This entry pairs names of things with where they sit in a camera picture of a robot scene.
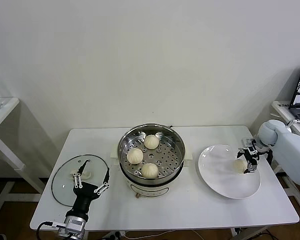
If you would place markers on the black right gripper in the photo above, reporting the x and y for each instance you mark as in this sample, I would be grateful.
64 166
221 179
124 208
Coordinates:
252 157

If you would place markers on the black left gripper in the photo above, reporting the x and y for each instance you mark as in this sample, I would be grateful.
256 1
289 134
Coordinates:
86 193

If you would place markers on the white steamed baozi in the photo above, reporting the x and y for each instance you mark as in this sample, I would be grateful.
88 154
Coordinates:
239 166
135 156
151 142
150 170

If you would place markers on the round glass pot lid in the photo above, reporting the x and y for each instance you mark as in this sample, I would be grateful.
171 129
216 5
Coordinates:
62 180

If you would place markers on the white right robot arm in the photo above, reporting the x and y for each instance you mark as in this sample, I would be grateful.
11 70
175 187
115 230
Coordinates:
290 150

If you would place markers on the stainless steel steamer basket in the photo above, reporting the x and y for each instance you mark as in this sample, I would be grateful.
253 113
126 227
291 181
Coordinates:
170 150

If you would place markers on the round white plate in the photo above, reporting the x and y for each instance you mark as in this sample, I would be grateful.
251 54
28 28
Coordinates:
215 175

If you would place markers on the white electric cooking pot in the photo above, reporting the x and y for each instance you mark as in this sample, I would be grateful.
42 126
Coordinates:
150 191

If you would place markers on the white side table with jar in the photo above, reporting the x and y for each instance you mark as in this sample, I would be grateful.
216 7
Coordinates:
5 107

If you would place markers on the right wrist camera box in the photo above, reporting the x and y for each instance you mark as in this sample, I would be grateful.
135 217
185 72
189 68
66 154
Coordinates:
248 145

